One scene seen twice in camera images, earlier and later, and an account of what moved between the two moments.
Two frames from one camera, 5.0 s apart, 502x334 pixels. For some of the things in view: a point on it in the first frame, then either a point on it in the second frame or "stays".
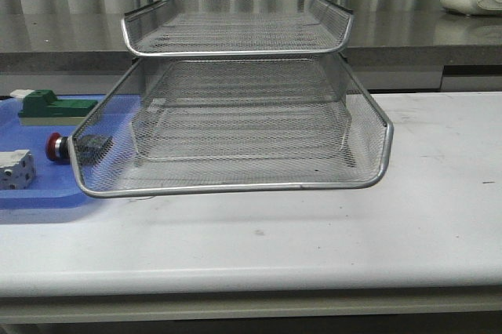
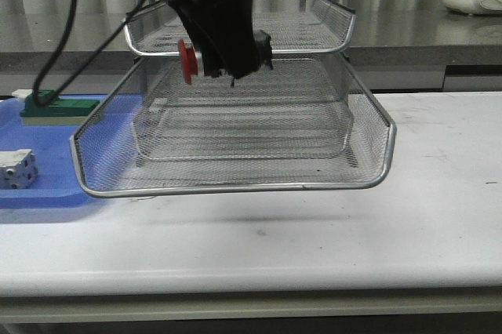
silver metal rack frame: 240,81 stays
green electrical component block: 42,107 stays
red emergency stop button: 88,149 → 192,60
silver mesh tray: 225,123 stays
